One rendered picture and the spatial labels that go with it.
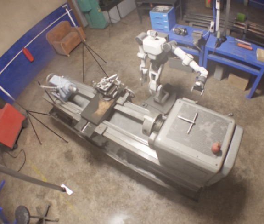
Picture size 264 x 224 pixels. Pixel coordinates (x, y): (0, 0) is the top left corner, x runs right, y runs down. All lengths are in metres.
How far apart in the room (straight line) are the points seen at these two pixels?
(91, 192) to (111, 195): 0.35
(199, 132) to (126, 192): 1.65
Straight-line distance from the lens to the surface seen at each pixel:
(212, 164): 1.22
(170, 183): 2.11
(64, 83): 2.37
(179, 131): 1.28
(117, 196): 2.62
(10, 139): 4.21
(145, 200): 2.52
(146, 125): 1.49
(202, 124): 1.32
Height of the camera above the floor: 2.50
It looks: 55 degrees down
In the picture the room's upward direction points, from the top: 23 degrees counter-clockwise
